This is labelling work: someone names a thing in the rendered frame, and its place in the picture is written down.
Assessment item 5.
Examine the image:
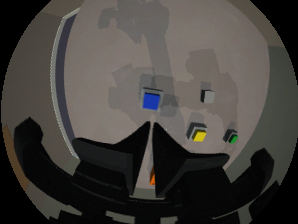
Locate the blue button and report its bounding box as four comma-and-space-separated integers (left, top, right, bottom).
140, 87, 164, 112

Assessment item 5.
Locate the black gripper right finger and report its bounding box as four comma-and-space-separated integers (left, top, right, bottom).
152, 121, 230, 198

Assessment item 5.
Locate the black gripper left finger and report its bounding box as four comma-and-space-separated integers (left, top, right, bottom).
72, 120, 150, 196

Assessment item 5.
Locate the green button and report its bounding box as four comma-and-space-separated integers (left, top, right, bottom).
223, 129, 238, 144

